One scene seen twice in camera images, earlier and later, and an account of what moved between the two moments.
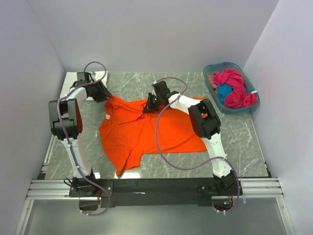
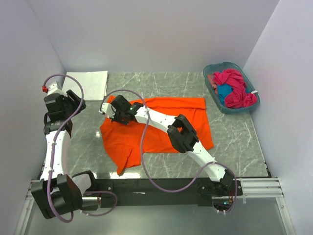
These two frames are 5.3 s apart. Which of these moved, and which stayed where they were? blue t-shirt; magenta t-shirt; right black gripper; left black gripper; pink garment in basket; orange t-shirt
Moved: right black gripper; left black gripper
Stayed: orange t-shirt; magenta t-shirt; blue t-shirt; pink garment in basket
